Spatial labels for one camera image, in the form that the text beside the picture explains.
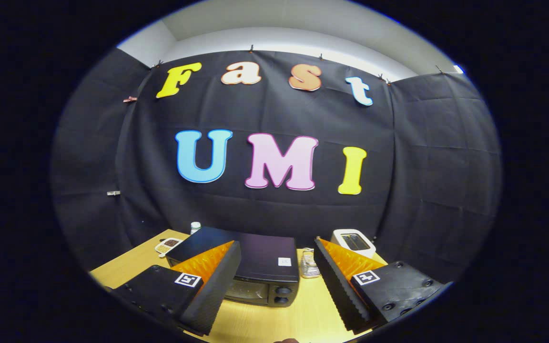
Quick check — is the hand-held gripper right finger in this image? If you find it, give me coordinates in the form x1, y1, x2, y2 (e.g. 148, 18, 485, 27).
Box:
313, 237, 447, 333

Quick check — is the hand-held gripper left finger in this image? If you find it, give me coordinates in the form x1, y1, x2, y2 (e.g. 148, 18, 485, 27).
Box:
110, 241, 242, 337

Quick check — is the black toaster oven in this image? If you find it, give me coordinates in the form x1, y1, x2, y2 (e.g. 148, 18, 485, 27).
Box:
166, 226, 300, 307

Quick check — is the white bread toaster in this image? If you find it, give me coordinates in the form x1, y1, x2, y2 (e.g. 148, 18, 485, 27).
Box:
331, 229, 376, 259

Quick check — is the white snack dish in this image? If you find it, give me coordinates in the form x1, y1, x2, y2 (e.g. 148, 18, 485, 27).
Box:
154, 237, 183, 258

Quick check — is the metal wire utensil holder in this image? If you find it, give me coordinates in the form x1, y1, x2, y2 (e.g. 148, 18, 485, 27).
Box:
300, 248, 321, 279

